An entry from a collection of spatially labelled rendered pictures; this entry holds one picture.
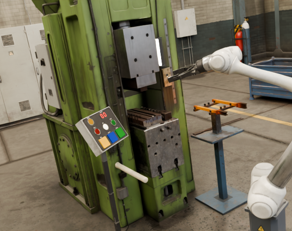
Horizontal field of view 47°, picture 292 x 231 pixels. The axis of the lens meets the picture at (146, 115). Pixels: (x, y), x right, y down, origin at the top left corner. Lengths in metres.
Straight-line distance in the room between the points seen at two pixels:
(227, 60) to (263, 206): 0.78
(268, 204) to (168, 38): 1.83
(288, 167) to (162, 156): 1.40
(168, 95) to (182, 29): 6.86
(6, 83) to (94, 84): 5.22
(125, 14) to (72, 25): 0.49
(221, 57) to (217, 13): 9.24
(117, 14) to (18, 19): 5.83
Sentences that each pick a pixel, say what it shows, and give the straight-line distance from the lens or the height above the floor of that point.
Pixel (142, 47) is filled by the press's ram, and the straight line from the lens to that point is 2.81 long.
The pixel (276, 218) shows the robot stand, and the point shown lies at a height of 0.59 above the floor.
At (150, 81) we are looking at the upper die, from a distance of 2.87.
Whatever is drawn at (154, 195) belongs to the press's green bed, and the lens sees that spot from 3.09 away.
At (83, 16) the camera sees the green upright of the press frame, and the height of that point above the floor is 1.90.
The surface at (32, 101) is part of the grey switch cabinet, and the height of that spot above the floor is 0.44.
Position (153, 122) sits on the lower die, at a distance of 2.93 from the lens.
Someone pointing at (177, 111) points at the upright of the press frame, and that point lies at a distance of 3.27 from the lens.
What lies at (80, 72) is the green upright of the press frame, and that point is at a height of 1.44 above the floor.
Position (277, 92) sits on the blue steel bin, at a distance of 6.55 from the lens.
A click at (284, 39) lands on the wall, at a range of 11.79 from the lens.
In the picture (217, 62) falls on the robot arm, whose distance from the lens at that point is 1.70.
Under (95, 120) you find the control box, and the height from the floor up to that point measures 1.16.
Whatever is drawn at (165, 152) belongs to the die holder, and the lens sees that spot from 3.01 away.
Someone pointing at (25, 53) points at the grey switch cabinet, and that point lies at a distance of 7.89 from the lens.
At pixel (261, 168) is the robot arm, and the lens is 2.09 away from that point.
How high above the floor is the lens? 1.80
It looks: 16 degrees down
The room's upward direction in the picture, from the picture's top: 9 degrees counter-clockwise
